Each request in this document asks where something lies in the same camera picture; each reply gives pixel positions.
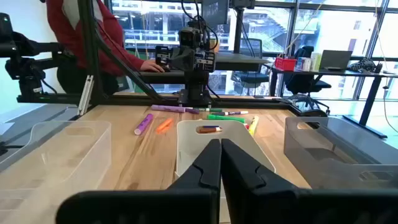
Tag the silver aluminium bracket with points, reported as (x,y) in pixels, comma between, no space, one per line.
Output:
(85,95)

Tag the person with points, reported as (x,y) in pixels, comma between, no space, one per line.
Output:
(59,34)

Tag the small pink highlighter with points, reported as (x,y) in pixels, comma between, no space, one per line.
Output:
(246,126)

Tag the large green highlighter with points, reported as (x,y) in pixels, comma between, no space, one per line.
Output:
(225,118)

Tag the smoky dark plastic bin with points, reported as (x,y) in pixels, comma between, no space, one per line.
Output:
(326,161)

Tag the thin white blue-capped marker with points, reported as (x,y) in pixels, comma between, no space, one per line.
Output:
(233,113)

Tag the black monitor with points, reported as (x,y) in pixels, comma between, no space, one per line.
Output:
(214,11)

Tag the orange highlighter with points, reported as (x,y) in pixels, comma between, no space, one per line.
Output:
(164,125)

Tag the black office chair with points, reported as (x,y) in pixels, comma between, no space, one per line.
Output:
(306,82)

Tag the thin red-brown capped marker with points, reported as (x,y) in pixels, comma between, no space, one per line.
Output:
(209,130)

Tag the thin green marker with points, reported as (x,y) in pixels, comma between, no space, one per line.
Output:
(213,110)

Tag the black monitor stand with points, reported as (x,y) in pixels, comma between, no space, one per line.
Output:
(238,31)

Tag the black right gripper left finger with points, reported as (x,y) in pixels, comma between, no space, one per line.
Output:
(186,202)

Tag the person's hand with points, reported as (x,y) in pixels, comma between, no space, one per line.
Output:
(152,66)

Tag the red box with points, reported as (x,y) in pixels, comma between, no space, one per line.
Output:
(285,64)

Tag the clear plastic bin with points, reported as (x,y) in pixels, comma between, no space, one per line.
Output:
(62,161)

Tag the dark standing desk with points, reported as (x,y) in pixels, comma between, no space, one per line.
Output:
(239,59)

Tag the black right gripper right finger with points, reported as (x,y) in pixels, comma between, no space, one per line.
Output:
(264,202)

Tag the long black table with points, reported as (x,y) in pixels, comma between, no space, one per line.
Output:
(342,72)

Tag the black white patterned bag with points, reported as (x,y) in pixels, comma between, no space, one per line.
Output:
(362,65)

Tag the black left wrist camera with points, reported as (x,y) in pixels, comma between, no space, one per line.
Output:
(188,38)

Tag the purple highlighter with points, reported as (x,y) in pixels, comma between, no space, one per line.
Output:
(143,124)

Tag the long yellow highlighter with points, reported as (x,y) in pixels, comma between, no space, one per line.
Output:
(253,126)

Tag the translucent white plastic bin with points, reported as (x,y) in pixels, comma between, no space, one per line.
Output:
(186,146)

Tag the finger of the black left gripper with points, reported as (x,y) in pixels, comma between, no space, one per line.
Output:
(178,59)
(189,60)

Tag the long purple marker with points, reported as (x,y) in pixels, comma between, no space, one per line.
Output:
(169,108)

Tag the thin blue marker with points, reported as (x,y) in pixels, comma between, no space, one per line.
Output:
(211,126)

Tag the grey laptop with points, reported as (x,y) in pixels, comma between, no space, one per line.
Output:
(335,59)

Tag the grey mesh chair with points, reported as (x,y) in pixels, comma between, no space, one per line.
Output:
(252,77)

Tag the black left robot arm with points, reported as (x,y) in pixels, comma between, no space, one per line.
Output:
(196,88)

